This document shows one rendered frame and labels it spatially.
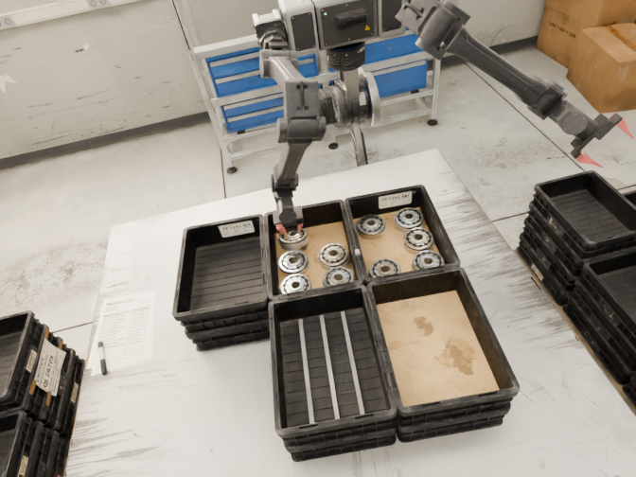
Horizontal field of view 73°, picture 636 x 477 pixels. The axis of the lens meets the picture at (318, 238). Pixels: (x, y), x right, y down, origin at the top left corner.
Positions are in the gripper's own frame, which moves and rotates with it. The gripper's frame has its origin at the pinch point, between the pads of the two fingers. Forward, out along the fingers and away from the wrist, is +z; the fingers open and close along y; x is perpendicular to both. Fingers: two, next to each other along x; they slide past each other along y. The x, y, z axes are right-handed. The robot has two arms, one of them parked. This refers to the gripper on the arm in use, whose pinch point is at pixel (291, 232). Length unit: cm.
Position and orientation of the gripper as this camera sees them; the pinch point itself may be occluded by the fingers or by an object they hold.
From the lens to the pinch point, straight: 154.5
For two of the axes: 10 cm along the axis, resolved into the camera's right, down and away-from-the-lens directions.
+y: 9.8, -1.9, -0.1
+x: -1.3, -7.2, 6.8
